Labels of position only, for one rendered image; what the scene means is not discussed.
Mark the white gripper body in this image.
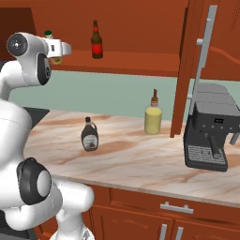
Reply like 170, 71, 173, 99
59, 41, 72, 58

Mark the dark bottle with red label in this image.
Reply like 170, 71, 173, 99
90, 20, 104, 60

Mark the dark brown syrup bottle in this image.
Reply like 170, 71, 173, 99
81, 116, 100, 153

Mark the yellow mustard bottle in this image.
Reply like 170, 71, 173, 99
143, 88, 163, 136

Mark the red-brown open cabinet door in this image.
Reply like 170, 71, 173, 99
170, 0, 208, 139

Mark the red-brown closed cabinet door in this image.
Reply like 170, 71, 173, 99
199, 0, 240, 83

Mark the red-brown base cabinet door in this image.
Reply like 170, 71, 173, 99
89, 204, 174, 240
172, 218, 240, 240

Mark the dark brown range hood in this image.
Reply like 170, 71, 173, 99
0, 7, 38, 61

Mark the black hob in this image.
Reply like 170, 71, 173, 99
22, 106, 51, 127

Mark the dark grey coffee machine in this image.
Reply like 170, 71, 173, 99
183, 82, 240, 173

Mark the red-brown drawer front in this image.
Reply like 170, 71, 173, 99
109, 187, 240, 227

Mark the red-brown wall cabinet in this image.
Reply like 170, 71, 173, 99
30, 0, 190, 79

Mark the grey long door handle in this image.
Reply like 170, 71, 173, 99
187, 5, 218, 117

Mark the grey drawer handle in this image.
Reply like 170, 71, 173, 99
159, 201, 195, 216

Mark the grey base cabinet handle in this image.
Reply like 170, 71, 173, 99
174, 226, 185, 240
158, 223, 169, 240

